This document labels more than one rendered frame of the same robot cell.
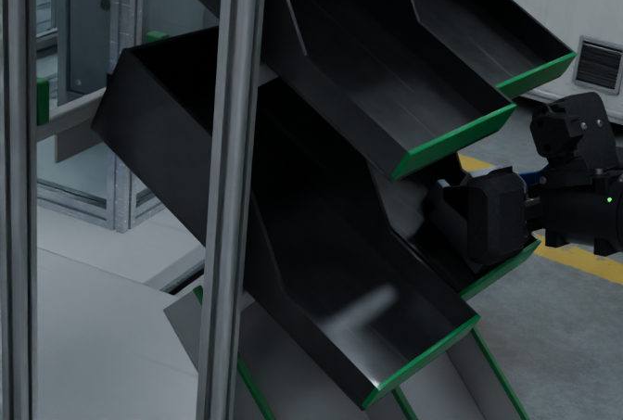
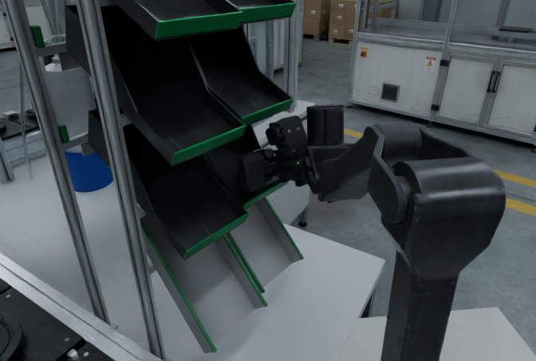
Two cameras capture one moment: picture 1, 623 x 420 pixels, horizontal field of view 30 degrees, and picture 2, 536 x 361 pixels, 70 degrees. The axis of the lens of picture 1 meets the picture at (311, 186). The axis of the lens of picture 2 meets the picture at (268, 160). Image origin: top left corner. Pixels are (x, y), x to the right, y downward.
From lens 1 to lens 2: 0.30 m
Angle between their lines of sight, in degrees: 7
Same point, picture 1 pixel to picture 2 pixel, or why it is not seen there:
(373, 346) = (197, 229)
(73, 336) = not seen: hidden behind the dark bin
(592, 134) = (293, 134)
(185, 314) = not seen: hidden behind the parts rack
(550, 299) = not seen: hidden behind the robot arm
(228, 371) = (138, 241)
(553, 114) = (273, 127)
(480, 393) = (278, 235)
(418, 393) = (250, 237)
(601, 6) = (389, 71)
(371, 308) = (201, 212)
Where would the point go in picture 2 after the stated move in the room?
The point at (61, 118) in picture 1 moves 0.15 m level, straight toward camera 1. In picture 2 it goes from (77, 139) to (43, 182)
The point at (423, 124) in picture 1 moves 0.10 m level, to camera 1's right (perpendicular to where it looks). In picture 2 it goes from (199, 137) to (268, 140)
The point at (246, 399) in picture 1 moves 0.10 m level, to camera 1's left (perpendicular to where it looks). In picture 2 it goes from (153, 250) to (97, 246)
